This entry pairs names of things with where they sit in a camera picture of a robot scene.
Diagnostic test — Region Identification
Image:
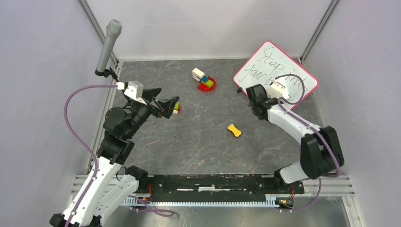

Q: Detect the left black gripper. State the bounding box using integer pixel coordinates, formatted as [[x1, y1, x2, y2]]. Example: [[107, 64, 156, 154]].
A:
[[124, 87, 179, 138]]

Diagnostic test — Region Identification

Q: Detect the pink framed whiteboard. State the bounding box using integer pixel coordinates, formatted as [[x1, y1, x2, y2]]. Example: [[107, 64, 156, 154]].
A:
[[233, 40, 319, 109]]

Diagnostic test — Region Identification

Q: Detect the yellow bone-shaped eraser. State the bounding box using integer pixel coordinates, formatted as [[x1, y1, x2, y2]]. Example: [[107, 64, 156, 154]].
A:
[[227, 124, 242, 138]]

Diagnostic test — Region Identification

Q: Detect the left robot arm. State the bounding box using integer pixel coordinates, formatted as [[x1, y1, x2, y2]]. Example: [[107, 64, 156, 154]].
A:
[[50, 88, 179, 227]]

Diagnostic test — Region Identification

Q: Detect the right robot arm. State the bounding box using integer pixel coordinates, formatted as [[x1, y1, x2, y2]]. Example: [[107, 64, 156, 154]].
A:
[[246, 84, 344, 193]]

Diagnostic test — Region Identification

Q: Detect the red toy block car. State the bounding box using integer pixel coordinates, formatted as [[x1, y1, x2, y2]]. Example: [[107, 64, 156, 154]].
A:
[[173, 102, 182, 115]]

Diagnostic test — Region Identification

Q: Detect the red toy block boat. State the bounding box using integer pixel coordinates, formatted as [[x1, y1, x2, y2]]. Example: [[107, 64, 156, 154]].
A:
[[192, 68, 216, 91]]

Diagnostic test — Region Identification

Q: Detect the grey microphone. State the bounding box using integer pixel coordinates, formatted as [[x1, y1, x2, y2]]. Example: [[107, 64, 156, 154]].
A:
[[95, 19, 122, 77]]

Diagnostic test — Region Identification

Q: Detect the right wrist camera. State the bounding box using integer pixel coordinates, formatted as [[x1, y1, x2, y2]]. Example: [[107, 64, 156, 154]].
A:
[[267, 80, 289, 99]]

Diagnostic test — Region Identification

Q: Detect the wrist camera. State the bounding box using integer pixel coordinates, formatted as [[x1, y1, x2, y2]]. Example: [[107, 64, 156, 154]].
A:
[[116, 81, 146, 104], [267, 80, 289, 99]]

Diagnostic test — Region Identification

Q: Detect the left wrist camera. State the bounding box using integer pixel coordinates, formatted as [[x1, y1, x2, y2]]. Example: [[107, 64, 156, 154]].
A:
[[116, 81, 146, 104]]

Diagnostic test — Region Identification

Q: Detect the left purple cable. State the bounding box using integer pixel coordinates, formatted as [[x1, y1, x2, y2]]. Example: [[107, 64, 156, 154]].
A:
[[63, 84, 118, 227]]

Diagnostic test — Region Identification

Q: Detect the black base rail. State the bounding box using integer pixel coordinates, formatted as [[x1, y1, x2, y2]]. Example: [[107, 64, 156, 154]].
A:
[[134, 174, 305, 207]]

